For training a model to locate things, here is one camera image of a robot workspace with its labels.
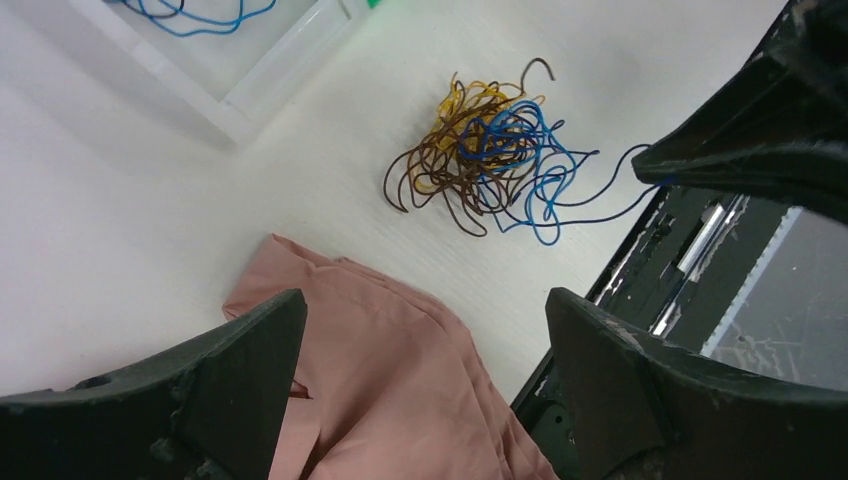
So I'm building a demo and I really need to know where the cable bundle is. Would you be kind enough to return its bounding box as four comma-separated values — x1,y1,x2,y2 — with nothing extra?
382,57,670,247

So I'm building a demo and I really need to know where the white cable duct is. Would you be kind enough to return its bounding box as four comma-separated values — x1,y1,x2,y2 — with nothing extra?
699,207,803,357

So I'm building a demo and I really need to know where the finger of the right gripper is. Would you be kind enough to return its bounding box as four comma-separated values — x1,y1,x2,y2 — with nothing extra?
632,1,847,223

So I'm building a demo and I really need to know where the pink cloth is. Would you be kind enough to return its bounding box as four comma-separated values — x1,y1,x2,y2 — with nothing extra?
223,234,555,479

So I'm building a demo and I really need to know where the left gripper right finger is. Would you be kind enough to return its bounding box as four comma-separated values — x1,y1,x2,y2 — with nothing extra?
545,287,847,479

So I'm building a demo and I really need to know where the blue cable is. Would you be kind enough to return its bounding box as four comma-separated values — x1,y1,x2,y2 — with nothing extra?
105,0,278,38

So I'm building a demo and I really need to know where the clear plastic bin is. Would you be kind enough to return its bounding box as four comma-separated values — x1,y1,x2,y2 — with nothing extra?
70,0,376,143

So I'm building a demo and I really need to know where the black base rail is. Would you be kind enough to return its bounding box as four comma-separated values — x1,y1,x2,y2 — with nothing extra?
510,185,790,480

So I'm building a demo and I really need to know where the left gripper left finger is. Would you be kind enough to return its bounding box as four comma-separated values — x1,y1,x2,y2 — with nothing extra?
1,289,308,479

